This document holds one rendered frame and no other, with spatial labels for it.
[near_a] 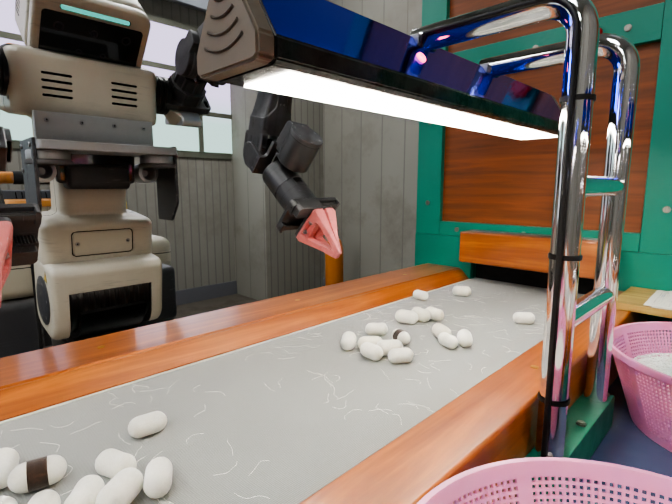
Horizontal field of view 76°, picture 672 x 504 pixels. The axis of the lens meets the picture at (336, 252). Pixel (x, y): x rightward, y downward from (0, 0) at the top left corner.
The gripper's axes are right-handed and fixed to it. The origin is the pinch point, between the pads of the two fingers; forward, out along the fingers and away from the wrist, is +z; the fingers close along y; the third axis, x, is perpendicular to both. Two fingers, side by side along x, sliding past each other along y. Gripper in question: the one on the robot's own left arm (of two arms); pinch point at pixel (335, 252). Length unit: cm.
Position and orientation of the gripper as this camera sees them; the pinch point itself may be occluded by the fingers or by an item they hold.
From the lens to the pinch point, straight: 68.5
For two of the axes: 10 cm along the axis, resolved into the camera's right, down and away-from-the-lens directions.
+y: 7.0, -1.1, 7.1
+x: -4.7, 6.7, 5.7
